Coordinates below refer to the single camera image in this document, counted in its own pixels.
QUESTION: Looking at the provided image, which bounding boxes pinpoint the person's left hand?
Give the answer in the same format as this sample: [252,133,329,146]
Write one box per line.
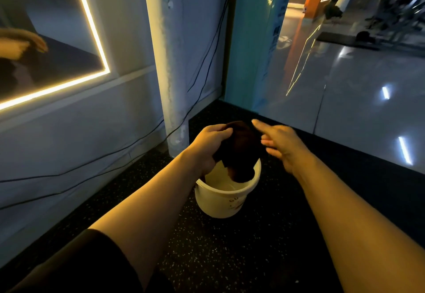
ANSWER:
[181,123,235,178]

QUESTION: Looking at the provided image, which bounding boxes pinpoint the white plastic basin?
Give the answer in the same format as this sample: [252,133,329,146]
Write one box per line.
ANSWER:
[194,158,263,219]

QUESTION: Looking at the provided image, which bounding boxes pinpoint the person's right hand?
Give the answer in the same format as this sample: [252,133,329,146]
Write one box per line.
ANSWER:
[251,118,314,176]

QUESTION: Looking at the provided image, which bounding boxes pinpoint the dark brown cleaning cloth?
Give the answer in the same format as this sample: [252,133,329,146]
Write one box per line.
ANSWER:
[212,120,267,184]

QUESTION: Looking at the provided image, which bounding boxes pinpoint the person's left forearm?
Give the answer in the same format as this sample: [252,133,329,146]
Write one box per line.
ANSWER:
[88,151,211,288]

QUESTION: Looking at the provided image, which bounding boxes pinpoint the white round pillar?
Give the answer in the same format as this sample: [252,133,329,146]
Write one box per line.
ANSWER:
[141,0,195,159]

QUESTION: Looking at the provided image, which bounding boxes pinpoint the large wall mirror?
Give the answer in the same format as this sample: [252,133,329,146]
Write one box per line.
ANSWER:
[0,0,112,113]

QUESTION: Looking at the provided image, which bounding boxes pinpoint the person's right forearm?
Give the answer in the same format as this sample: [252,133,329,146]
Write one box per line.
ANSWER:
[292,155,425,293]

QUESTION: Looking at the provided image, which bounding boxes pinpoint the teal wall panel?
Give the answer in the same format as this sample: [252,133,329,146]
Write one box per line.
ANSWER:
[224,0,298,113]

